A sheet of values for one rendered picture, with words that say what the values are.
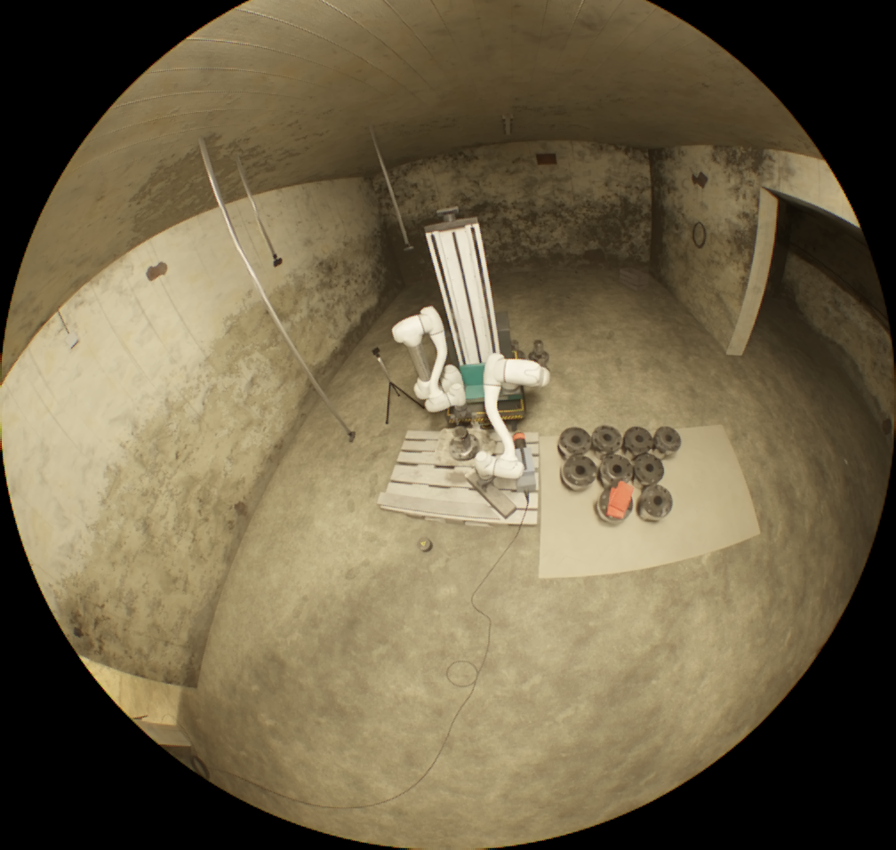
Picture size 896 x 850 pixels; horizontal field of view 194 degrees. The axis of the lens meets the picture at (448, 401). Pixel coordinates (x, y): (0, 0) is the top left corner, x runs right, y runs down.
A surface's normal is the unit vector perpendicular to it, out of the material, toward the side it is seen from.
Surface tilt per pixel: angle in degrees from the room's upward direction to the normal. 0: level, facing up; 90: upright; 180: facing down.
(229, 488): 90
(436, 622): 0
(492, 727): 0
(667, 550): 0
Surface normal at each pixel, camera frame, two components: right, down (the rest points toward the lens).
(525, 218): -0.20, 0.72
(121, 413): 0.95, -0.02
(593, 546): -0.22, -0.70
